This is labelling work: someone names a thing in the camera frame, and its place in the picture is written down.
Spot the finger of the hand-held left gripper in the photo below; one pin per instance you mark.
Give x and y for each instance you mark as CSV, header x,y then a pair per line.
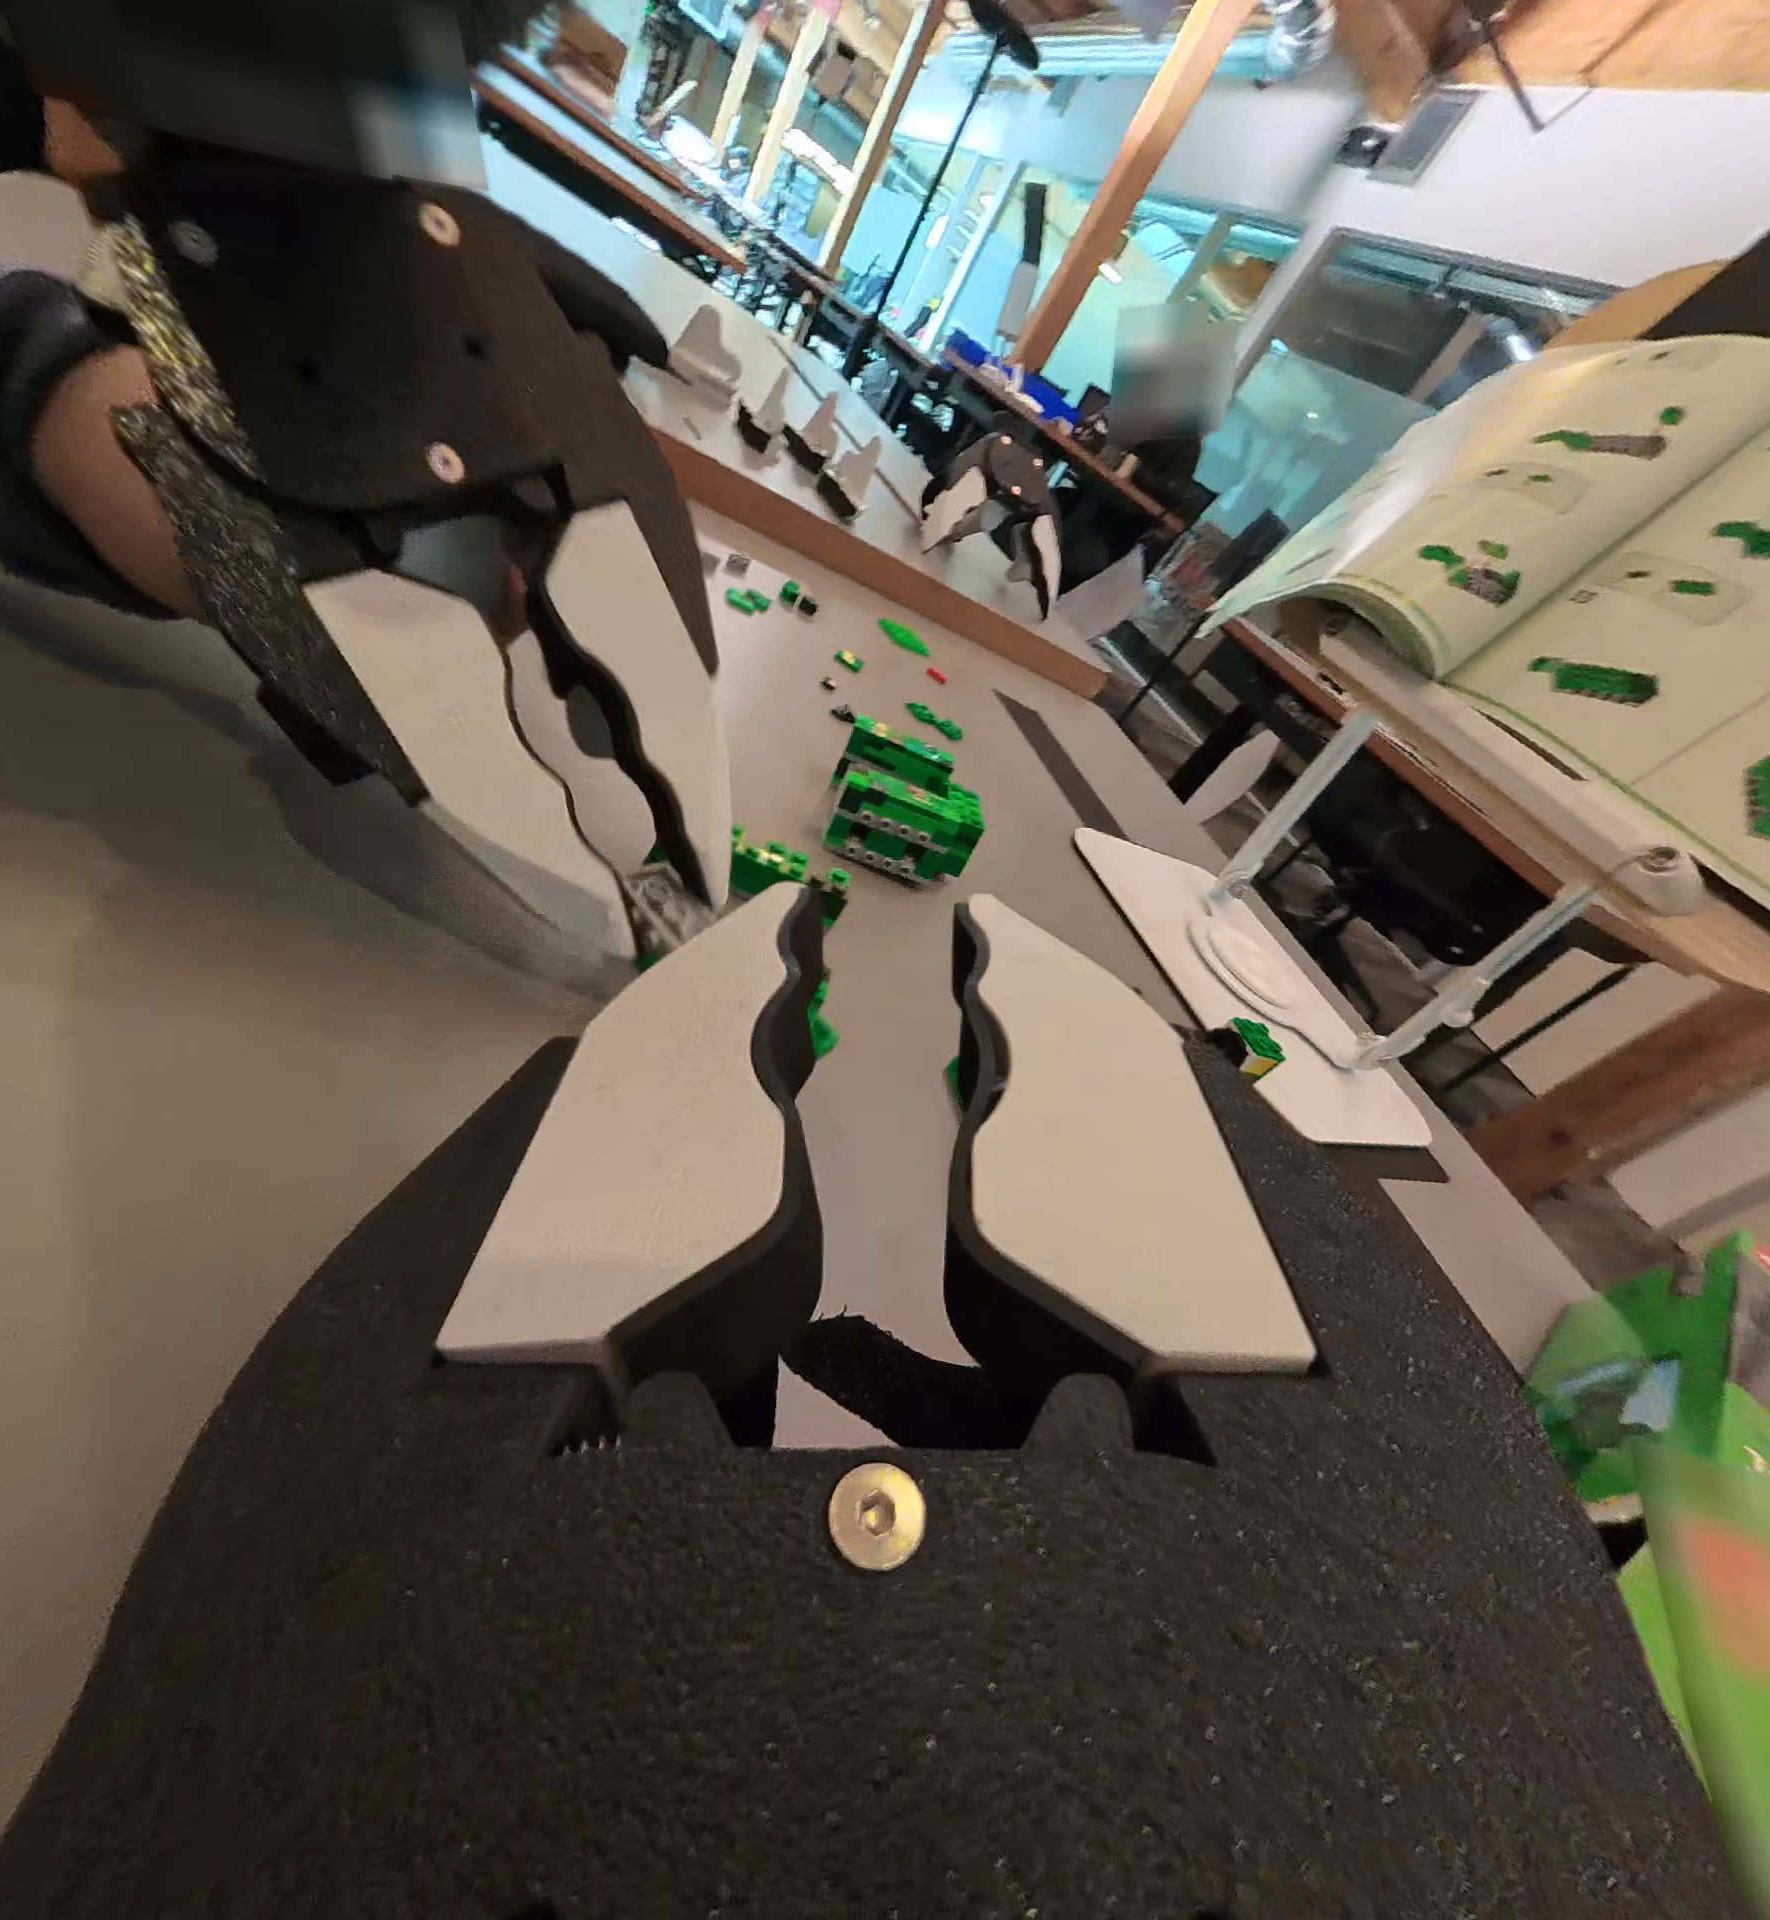
x,y
662,644
421,676

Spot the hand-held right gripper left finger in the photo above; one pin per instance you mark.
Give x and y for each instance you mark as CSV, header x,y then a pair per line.
x,y
646,1171

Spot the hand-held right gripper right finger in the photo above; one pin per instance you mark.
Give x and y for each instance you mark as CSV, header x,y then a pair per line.
x,y
1127,1202

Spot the small green grey brick piece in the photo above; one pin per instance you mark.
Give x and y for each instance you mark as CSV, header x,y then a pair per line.
x,y
663,911

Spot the grey desk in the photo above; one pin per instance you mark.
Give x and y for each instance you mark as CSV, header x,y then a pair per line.
x,y
149,1051

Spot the person's left hand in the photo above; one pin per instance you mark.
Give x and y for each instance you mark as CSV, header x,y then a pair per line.
x,y
121,495

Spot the wood-edged grey table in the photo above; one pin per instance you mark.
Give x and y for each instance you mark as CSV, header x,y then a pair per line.
x,y
757,488

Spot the green yellow black brick cluster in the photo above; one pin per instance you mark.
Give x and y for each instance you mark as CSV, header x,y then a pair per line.
x,y
1257,1047

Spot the green studded brick strip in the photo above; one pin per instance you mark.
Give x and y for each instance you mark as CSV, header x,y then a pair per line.
x,y
766,863

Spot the green flat leaf plate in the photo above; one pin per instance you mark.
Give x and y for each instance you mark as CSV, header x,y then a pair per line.
x,y
907,637

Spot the white book stand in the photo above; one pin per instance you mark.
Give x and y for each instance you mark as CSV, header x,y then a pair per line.
x,y
1172,900

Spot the large green brick assembly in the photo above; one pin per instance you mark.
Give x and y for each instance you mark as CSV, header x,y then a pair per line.
x,y
909,826

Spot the idle black white gripper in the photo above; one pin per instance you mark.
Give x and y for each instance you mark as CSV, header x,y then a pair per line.
x,y
999,473

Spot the wooden beam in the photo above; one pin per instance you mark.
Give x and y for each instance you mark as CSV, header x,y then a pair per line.
x,y
1141,149

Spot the black tripod stand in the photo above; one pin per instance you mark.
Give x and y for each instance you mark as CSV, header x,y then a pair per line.
x,y
1009,33

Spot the glass partition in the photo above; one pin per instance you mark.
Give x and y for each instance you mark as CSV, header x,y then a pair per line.
x,y
1366,345

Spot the green cardboard box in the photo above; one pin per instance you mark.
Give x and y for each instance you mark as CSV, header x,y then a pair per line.
x,y
1754,1649

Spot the open building instruction booklet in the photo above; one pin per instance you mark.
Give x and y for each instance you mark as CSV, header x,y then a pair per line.
x,y
1575,570

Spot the wall vent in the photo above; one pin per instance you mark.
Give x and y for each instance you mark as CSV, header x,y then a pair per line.
x,y
1427,136

